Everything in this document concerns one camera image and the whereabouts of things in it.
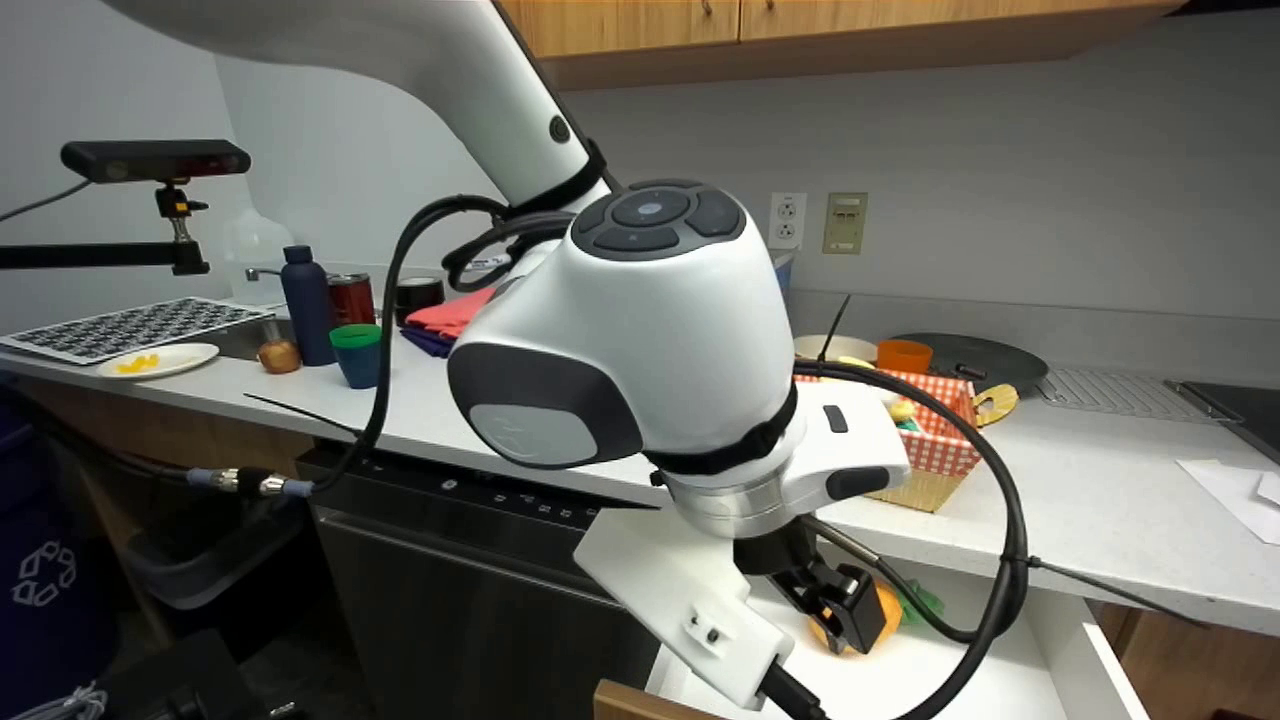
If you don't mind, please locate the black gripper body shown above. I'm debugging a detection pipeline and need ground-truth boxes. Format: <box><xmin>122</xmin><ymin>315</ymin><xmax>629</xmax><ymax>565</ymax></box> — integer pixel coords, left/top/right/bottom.
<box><xmin>771</xmin><ymin>522</ymin><xmax>886</xmax><ymax>655</ymax></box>

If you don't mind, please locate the pink folded cloth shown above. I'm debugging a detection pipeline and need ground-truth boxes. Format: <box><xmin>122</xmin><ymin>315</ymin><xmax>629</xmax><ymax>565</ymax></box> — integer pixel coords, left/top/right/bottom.
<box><xmin>400</xmin><ymin>287</ymin><xmax>493</xmax><ymax>357</ymax></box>

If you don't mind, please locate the black induction cooktop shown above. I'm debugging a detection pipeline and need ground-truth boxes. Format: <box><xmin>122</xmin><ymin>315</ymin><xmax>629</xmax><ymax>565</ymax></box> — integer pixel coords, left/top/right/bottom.
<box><xmin>1171</xmin><ymin>380</ymin><xmax>1280</xmax><ymax>463</ymax></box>

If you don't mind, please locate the black jar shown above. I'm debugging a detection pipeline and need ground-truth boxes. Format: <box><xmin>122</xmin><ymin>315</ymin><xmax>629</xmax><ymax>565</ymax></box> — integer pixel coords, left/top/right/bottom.
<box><xmin>393</xmin><ymin>277</ymin><xmax>445</xmax><ymax>318</ymax></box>

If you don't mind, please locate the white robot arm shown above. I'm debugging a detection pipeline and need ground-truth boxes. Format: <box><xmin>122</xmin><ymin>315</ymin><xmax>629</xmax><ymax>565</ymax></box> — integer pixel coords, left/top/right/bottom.
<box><xmin>110</xmin><ymin>0</ymin><xmax>909</xmax><ymax>660</ymax></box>

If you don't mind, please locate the wooden upper cabinet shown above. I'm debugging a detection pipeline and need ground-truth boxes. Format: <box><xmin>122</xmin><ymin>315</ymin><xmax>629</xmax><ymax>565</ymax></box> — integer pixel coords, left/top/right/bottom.
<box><xmin>495</xmin><ymin>0</ymin><xmax>1185</xmax><ymax>86</ymax></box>

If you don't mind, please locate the white wall outlet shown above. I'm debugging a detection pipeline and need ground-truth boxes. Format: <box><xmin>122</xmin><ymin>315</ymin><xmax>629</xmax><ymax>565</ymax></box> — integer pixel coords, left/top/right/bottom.
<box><xmin>769</xmin><ymin>193</ymin><xmax>808</xmax><ymax>249</ymax></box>

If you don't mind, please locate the red can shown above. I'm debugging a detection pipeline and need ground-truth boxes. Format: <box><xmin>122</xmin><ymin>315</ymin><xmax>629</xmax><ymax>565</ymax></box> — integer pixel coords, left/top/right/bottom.
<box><xmin>328</xmin><ymin>272</ymin><xmax>375</xmax><ymax>322</ymax></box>

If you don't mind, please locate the white paper sheet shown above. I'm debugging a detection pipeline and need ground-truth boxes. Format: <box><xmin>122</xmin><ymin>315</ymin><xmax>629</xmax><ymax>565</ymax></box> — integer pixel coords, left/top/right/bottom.
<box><xmin>1185</xmin><ymin>458</ymin><xmax>1280</xmax><ymax>543</ymax></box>

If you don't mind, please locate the grey dish drying rack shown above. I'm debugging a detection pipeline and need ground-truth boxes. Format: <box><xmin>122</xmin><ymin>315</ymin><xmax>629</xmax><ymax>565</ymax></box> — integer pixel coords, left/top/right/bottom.
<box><xmin>0</xmin><ymin>297</ymin><xmax>265</xmax><ymax>369</ymax></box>

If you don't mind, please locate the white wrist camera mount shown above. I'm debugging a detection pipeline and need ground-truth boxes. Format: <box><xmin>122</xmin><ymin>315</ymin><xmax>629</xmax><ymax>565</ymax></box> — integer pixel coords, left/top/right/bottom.
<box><xmin>573</xmin><ymin>506</ymin><xmax>793</xmax><ymax>709</ymax></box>

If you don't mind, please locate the blue recycling bin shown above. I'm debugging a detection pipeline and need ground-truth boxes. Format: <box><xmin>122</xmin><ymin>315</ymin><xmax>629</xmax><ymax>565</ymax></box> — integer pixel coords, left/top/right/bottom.
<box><xmin>0</xmin><ymin>408</ymin><xmax>118</xmax><ymax>720</ymax></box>

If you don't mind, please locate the black camera on stand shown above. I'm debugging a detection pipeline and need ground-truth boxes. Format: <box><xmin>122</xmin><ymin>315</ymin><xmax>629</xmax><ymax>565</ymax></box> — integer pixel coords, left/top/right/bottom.
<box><xmin>0</xmin><ymin>139</ymin><xmax>251</xmax><ymax>277</ymax></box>

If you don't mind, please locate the orange pineapple plushie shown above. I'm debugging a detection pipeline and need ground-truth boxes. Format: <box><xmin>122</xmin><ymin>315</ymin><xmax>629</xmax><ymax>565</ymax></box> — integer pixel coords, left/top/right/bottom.
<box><xmin>800</xmin><ymin>575</ymin><xmax>905</xmax><ymax>655</ymax></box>

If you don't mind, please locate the orange cup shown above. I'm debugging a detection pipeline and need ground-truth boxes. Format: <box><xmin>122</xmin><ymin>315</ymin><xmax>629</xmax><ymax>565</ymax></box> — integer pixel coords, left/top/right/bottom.
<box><xmin>876</xmin><ymin>341</ymin><xmax>931</xmax><ymax>370</ymax></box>

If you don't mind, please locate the beige light switch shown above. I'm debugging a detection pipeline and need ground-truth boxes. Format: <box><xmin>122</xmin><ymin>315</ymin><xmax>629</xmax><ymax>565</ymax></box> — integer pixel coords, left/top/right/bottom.
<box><xmin>826</xmin><ymin>193</ymin><xmax>868</xmax><ymax>255</ymax></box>

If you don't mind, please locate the stainless dishwasher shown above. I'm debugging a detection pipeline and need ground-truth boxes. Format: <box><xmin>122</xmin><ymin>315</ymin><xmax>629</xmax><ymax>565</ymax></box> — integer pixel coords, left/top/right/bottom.
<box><xmin>296</xmin><ymin>438</ymin><xmax>656</xmax><ymax>720</ymax></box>

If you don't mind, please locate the small brown toy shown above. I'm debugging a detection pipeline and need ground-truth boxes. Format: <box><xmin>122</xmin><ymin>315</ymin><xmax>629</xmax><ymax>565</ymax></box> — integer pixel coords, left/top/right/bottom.
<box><xmin>257</xmin><ymin>341</ymin><xmax>300</xmax><ymax>374</ymax></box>

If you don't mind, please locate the red checkered basket box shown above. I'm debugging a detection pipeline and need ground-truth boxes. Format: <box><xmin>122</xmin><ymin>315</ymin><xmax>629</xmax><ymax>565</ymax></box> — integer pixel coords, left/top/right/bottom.
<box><xmin>882</xmin><ymin>370</ymin><xmax>979</xmax><ymax>512</ymax></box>

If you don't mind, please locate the white plate with yellow food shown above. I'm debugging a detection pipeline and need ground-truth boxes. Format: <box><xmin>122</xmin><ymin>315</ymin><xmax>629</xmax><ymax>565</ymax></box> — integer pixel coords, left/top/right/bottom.
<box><xmin>99</xmin><ymin>344</ymin><xmax>222</xmax><ymax>380</ymax></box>

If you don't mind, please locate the black frying pan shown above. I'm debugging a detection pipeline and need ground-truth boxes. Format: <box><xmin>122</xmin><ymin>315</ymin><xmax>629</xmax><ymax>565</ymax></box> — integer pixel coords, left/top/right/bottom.
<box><xmin>913</xmin><ymin>331</ymin><xmax>1049</xmax><ymax>397</ymax></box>

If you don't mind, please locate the blue cup green lid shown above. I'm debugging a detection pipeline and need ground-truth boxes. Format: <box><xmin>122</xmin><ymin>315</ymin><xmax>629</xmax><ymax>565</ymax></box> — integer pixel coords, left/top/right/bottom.
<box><xmin>328</xmin><ymin>322</ymin><xmax>385</xmax><ymax>389</ymax></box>

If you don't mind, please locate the wooden drawer with white interior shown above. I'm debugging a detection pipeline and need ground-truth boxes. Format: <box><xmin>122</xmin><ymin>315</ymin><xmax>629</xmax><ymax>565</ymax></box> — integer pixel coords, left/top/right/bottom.
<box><xmin>644</xmin><ymin>585</ymin><xmax>1148</xmax><ymax>720</ymax></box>

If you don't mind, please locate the dark blue bottle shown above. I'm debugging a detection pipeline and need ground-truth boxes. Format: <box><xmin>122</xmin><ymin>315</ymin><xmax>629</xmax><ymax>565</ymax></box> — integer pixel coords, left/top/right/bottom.
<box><xmin>282</xmin><ymin>243</ymin><xmax>335</xmax><ymax>364</ymax></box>

